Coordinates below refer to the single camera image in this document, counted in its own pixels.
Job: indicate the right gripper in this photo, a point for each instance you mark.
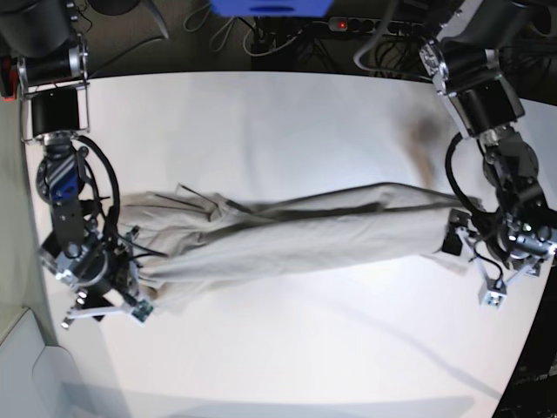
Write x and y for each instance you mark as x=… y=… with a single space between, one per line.
x=96 y=270

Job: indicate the black power strip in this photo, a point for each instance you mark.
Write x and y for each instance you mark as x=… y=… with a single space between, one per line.
x=364 y=26

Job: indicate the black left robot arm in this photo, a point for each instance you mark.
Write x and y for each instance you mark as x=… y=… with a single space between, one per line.
x=461 y=54

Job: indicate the beige t-shirt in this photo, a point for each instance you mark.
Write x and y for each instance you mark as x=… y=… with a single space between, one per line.
x=202 y=242

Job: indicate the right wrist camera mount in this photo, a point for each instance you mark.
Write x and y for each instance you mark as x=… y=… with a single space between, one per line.
x=138 y=310

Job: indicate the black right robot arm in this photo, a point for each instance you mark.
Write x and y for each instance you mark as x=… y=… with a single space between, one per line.
x=44 y=65

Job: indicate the red and black clamp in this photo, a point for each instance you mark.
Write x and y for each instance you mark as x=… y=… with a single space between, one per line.
x=9 y=80

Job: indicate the blue box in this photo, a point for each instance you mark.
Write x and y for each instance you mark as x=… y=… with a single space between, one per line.
x=271 y=8

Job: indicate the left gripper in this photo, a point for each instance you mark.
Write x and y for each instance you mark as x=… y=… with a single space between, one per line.
x=511 y=240

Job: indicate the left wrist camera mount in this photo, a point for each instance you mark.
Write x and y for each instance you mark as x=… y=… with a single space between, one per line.
x=495 y=278

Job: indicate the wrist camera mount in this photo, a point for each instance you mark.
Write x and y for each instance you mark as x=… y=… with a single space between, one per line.
x=495 y=278
x=138 y=310

